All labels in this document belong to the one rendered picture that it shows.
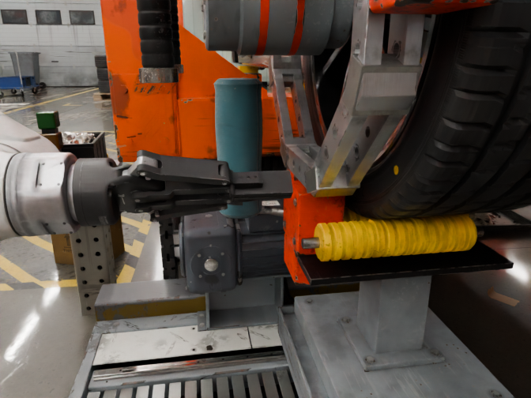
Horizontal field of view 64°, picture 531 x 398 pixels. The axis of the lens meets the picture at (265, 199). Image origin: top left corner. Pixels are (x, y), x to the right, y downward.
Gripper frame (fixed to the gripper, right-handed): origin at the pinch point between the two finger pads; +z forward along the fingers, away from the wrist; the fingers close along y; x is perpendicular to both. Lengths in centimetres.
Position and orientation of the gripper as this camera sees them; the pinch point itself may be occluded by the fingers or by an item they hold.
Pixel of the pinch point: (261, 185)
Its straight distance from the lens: 50.1
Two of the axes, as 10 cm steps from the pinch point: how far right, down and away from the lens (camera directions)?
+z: 9.9, -0.4, 1.6
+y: 1.2, -4.6, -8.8
